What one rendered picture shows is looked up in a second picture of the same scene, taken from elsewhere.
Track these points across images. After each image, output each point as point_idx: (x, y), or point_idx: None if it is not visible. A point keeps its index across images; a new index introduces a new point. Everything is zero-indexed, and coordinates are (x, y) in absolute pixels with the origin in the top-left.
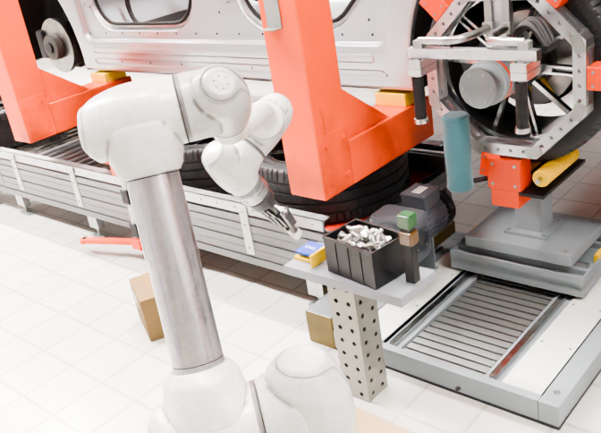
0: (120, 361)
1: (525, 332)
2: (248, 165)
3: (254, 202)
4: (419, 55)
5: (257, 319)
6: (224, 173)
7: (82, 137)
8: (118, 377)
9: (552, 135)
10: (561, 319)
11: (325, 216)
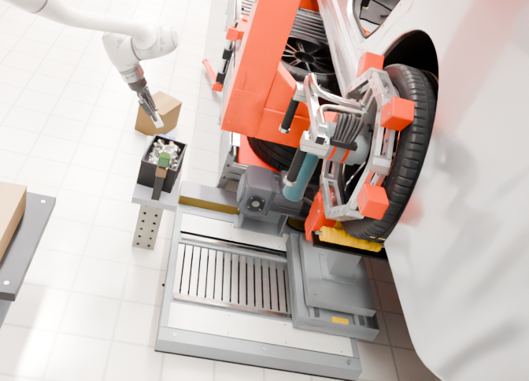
0: (109, 123)
1: (237, 304)
2: (121, 54)
3: (123, 80)
4: (305, 86)
5: (183, 168)
6: (105, 47)
7: None
8: (94, 127)
9: (335, 210)
10: (260, 321)
11: (239, 144)
